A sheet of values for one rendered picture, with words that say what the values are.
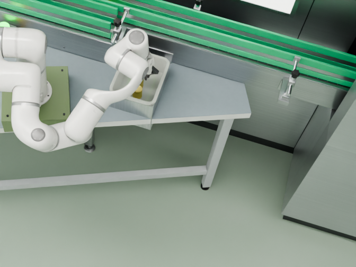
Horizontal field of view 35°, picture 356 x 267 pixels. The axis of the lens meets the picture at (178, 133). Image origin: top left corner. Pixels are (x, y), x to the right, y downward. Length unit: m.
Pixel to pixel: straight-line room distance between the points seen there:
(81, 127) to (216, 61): 0.66
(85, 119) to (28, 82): 0.21
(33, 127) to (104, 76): 0.53
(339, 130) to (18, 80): 1.10
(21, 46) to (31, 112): 0.20
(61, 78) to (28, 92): 0.34
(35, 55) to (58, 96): 0.28
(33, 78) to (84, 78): 0.42
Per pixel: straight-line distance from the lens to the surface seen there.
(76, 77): 2.21
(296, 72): 2.00
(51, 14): 2.18
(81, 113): 1.77
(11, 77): 1.82
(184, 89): 2.19
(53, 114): 2.04
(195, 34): 2.13
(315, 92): 2.22
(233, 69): 2.19
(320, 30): 2.27
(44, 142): 1.76
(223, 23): 2.16
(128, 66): 1.79
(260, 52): 2.13
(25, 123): 1.78
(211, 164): 2.58
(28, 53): 1.84
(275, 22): 2.27
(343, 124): 2.07
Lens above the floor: 2.52
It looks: 58 degrees down
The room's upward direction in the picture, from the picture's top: 11 degrees clockwise
